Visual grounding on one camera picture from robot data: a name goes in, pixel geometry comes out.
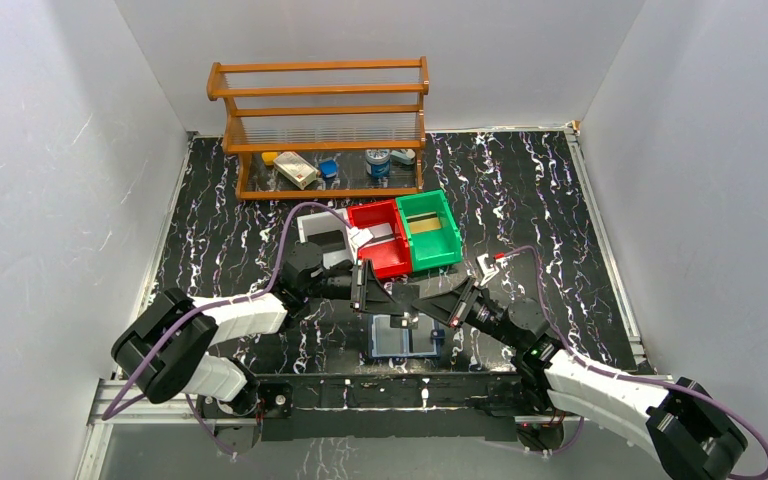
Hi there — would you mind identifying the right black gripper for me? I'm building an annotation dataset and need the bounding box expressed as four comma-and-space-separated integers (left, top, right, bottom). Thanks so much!
412, 276, 522, 349

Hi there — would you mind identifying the navy blue card holder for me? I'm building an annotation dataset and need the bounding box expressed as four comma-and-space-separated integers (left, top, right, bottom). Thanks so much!
368, 314, 446, 359

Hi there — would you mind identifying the red plastic bin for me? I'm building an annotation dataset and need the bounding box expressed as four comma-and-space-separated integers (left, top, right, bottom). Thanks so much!
347, 199, 413, 279

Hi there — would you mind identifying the green plastic bin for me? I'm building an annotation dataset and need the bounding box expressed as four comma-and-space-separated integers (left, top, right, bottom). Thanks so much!
396, 190, 463, 272

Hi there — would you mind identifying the white plastic bin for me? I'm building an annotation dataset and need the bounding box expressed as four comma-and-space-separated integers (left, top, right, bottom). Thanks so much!
296, 212, 357, 268

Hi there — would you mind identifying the wooden shelf rack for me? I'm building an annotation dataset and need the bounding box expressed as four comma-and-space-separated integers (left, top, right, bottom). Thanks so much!
206, 56, 431, 201

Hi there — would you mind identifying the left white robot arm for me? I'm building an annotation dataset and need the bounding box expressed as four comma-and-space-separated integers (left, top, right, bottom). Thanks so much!
111, 242, 417, 416

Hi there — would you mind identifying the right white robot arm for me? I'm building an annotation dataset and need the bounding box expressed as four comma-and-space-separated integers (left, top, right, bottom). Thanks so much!
412, 277, 748, 479

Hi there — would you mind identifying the white card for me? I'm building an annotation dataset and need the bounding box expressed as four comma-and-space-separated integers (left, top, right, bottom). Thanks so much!
365, 223, 395, 247

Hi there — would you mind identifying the black card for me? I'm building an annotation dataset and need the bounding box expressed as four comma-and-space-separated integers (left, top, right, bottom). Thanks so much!
307, 230, 346, 254

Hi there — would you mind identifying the gold card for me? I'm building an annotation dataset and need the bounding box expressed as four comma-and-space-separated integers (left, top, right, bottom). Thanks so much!
408, 215, 442, 235

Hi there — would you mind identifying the blue small cube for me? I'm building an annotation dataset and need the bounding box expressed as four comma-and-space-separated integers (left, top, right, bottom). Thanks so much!
318, 158, 339, 181

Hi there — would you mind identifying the blue round tin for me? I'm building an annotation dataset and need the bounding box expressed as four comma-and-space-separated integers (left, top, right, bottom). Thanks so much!
364, 149, 392, 179

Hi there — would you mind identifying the grey tape dispenser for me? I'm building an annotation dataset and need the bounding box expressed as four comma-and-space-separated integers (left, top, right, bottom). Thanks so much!
390, 149, 417, 166

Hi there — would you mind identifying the white red small box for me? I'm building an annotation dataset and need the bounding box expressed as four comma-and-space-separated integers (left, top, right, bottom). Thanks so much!
273, 151, 318, 190

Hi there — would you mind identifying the yellow small object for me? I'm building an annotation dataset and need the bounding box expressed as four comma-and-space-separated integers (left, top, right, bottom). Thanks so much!
261, 152, 279, 166

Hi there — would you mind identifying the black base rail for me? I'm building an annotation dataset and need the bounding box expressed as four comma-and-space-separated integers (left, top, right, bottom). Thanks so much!
195, 370, 683, 458

